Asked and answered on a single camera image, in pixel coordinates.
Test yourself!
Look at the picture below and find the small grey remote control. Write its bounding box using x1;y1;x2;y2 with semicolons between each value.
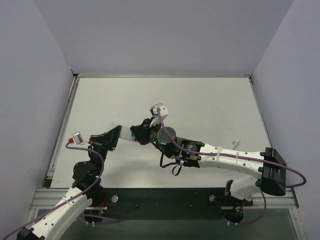
106;122;137;142

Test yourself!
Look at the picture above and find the long white remote control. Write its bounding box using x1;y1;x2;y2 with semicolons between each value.
228;137;240;150

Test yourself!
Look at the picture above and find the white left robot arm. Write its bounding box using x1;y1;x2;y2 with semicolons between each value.
16;125;122;240

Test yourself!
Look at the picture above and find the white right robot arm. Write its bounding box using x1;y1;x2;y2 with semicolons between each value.
130;118;287;200

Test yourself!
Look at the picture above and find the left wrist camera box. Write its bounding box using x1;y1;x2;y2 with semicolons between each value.
68;131;89;147

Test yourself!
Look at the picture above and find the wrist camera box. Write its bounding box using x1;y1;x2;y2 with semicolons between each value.
68;131;89;147
149;103;169;127

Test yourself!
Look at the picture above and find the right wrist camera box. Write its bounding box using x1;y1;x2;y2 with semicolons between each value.
149;103;169;127

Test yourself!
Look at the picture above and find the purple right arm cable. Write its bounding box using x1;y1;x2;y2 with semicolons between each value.
156;107;307;227

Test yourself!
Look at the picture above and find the aluminium table edge rail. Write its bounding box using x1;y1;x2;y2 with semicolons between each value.
45;74;79;179

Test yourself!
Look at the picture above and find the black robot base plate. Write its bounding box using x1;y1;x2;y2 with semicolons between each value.
81;187;253;221

